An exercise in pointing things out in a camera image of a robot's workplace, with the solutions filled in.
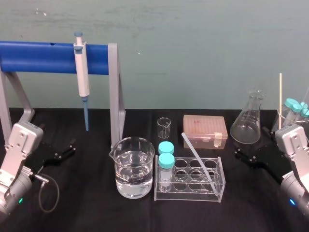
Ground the clear glass stirring rod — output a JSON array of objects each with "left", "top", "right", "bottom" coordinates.
[{"left": 181, "top": 131, "right": 219, "bottom": 185}]

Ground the glass beaker holding tubes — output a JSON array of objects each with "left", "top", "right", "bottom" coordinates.
[{"left": 272, "top": 105, "right": 309, "bottom": 133}]

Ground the black table cloth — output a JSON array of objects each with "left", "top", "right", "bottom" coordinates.
[{"left": 0, "top": 107, "right": 309, "bottom": 232}]

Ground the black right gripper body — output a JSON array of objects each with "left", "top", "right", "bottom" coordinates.
[{"left": 254, "top": 142, "right": 290, "bottom": 185}]

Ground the small empty glass beaker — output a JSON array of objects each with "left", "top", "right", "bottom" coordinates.
[{"left": 157, "top": 117, "right": 173, "bottom": 139}]

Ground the clear glass conical flask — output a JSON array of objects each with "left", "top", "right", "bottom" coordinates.
[{"left": 229, "top": 89, "right": 265, "bottom": 145}]

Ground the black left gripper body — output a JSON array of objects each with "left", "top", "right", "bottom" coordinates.
[{"left": 25, "top": 141, "right": 58, "bottom": 176}]

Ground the thin wooden stick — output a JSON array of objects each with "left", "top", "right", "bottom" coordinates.
[{"left": 278, "top": 73, "right": 283, "bottom": 133}]

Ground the thin dark gripper cable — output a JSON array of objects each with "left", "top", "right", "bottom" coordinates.
[{"left": 34, "top": 174, "right": 60, "bottom": 213}]

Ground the clear acrylic tube rack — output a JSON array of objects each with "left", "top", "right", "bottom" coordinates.
[{"left": 153, "top": 155, "right": 226, "bottom": 203}]

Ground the pink pipette tip box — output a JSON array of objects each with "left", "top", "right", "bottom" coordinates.
[{"left": 182, "top": 114, "right": 229, "bottom": 149}]

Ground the large glass beaker with water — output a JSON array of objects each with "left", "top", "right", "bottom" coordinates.
[{"left": 109, "top": 136, "right": 155, "bottom": 200}]

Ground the white and blue pipette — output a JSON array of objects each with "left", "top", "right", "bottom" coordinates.
[{"left": 73, "top": 31, "right": 91, "bottom": 132}]

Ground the teal capped sample tube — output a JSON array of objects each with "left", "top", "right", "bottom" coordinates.
[
  {"left": 158, "top": 141, "right": 175, "bottom": 157},
  {"left": 291, "top": 102, "right": 306, "bottom": 121},
  {"left": 157, "top": 152, "right": 176, "bottom": 193},
  {"left": 281, "top": 97, "right": 300, "bottom": 121},
  {"left": 300, "top": 106, "right": 309, "bottom": 122}
]

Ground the blue bar pipette stand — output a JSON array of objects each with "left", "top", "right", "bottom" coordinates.
[{"left": 0, "top": 40, "right": 126, "bottom": 151}]

